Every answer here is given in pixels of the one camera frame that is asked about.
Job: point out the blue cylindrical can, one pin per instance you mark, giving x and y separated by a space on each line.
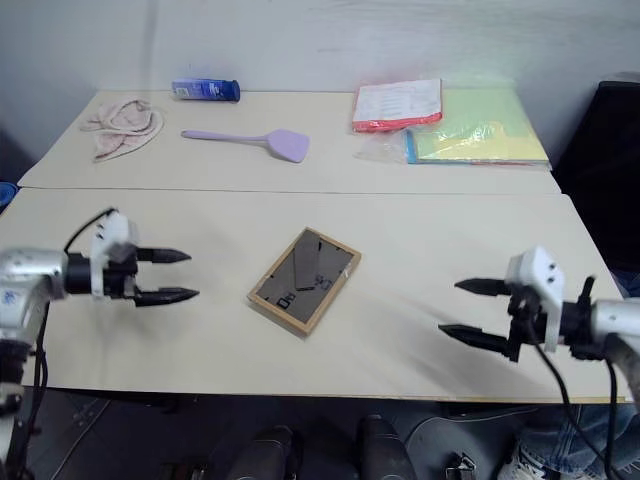
205 91

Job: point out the pink crumpled cloth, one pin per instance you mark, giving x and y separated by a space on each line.
122 125

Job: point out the clear plastic bag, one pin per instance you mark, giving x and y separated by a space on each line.
382 149

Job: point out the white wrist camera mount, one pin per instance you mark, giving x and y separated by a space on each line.
540 272
112 230

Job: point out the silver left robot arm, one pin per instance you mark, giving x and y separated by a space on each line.
25 270

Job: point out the green yellow coloured paper stack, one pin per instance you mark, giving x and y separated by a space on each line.
480 130

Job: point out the person leg in blue jeans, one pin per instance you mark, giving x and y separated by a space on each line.
590 435

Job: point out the purple silicone spatula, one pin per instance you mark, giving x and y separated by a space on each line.
287 145

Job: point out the dark rounded shape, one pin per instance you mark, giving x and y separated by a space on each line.
260 455
385 450

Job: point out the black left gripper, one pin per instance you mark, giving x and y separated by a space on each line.
120 275

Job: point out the red paper pack in plastic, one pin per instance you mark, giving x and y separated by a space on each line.
397 105

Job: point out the wooden picture frame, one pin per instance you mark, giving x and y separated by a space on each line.
305 282

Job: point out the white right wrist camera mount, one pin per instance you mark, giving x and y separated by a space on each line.
540 272

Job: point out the white sneaker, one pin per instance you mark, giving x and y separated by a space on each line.
530 465

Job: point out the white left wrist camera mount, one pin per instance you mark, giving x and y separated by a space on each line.
112 230

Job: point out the blue object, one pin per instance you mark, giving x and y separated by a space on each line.
6 196

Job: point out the grey round base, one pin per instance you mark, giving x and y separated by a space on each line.
450 440

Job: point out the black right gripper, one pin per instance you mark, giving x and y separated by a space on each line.
527 320

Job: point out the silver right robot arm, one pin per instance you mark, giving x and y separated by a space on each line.
612 320

